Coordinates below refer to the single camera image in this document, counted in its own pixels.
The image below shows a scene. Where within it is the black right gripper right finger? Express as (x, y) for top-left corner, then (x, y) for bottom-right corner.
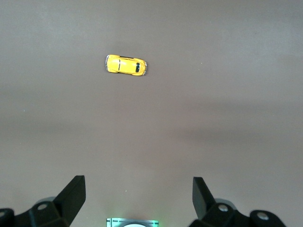
(189, 176), (285, 227)

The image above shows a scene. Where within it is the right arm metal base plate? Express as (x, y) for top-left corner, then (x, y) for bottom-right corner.
(106, 218), (160, 227)

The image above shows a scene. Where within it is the yellow beetle toy car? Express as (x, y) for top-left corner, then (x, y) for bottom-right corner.
(104, 54), (148, 77)

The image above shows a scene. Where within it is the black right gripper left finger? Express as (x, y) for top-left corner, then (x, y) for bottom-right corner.
(0, 175), (86, 227)

